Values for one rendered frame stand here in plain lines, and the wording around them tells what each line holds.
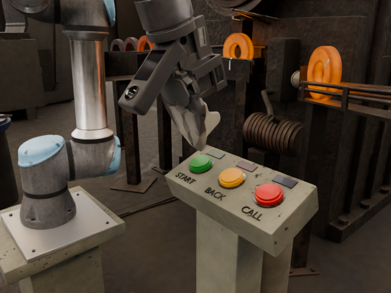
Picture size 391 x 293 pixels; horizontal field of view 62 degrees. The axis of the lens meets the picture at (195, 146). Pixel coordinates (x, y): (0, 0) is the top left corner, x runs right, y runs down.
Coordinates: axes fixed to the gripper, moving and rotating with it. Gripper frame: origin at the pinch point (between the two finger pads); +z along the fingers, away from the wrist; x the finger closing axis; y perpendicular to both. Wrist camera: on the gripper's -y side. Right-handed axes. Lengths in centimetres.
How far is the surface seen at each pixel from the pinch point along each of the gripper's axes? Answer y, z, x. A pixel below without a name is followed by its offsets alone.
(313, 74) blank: 58, 15, 14
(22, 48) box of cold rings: 45, 14, 297
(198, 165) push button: -1.0, 3.2, -0.7
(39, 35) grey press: 78, 14, 348
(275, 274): 3.7, 32.9, -8.7
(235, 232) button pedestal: -5.5, 8.9, -11.9
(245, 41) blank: 75, 12, 55
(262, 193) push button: -0.9, 3.2, -14.5
